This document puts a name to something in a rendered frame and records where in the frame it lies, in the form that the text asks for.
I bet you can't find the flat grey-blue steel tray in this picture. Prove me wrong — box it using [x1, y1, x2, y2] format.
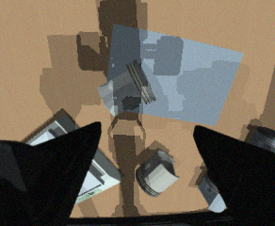
[106, 24, 244, 126]

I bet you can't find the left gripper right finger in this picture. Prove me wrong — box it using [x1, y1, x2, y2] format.
[193, 125, 275, 226]

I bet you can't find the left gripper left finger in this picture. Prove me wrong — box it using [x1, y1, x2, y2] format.
[0, 121, 102, 226]

